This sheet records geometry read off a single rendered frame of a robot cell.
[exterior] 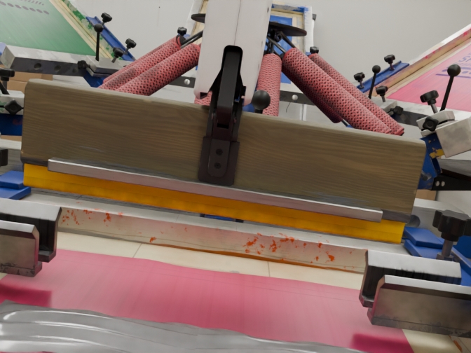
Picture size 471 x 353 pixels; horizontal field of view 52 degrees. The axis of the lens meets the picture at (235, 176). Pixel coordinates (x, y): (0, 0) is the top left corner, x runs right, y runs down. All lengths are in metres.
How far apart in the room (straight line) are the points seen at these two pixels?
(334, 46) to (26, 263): 4.29
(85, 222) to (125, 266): 0.11
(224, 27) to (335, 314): 0.31
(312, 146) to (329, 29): 4.23
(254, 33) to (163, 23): 4.27
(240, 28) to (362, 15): 4.33
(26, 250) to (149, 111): 0.17
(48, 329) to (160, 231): 0.24
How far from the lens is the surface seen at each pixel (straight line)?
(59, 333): 0.44
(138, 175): 0.43
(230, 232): 0.62
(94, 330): 0.44
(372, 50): 4.71
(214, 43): 0.39
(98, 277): 0.54
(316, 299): 0.56
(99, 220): 0.64
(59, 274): 0.55
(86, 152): 0.45
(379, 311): 0.48
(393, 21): 4.78
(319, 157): 0.43
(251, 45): 0.39
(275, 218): 0.45
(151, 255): 0.61
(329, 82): 1.10
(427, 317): 0.50
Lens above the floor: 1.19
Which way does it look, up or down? 12 degrees down
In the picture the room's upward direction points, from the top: 8 degrees clockwise
